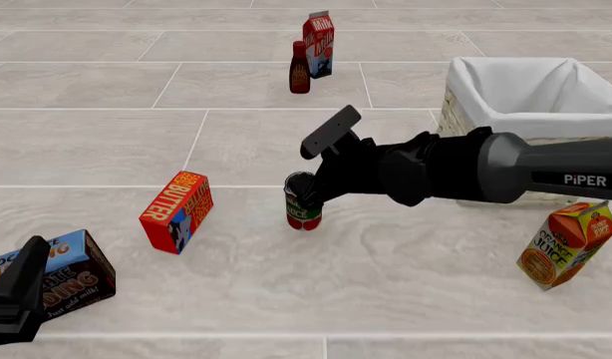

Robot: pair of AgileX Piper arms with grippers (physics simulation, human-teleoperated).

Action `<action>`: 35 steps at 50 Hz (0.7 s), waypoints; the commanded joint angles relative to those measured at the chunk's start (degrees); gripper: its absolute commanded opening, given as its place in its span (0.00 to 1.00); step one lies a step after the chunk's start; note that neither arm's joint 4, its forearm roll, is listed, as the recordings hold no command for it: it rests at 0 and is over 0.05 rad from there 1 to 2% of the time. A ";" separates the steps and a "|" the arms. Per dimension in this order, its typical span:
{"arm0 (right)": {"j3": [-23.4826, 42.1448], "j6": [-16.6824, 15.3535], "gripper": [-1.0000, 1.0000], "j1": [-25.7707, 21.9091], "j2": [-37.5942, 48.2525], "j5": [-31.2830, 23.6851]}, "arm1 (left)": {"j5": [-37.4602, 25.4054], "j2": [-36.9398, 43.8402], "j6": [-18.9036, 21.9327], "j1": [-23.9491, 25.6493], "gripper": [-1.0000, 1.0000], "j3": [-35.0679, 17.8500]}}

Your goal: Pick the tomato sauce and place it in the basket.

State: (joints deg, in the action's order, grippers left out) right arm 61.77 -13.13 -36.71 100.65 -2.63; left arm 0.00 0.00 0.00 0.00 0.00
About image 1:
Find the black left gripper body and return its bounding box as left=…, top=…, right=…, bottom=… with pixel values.
left=0, top=298, right=44, bottom=347

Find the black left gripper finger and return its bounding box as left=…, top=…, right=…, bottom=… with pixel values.
left=0, top=235, right=52, bottom=314

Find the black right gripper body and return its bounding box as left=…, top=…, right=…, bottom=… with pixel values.
left=313, top=131, right=391, bottom=201

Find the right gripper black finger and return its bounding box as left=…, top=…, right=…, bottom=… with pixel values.
left=308, top=184, right=328, bottom=211
left=286, top=172, right=315, bottom=201

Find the tomato sauce can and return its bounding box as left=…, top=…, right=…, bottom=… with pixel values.
left=284, top=171, right=323, bottom=231

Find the dark red sauce bottle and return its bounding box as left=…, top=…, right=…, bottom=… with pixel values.
left=288, top=40, right=313, bottom=95

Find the wicker basket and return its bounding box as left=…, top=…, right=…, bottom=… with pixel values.
left=435, top=88, right=612, bottom=211

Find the white cloth basket liner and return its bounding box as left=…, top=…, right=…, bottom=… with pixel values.
left=444, top=56, right=612, bottom=141

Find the chocolate pudding box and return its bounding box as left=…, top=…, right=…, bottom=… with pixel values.
left=0, top=228, right=117, bottom=321

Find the red butter box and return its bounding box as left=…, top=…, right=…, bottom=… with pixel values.
left=139, top=171, right=215, bottom=256

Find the red milk carton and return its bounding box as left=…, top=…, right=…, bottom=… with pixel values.
left=302, top=9, right=336, bottom=81

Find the orange juice carton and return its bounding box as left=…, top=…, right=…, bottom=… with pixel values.
left=515, top=200, right=612, bottom=292

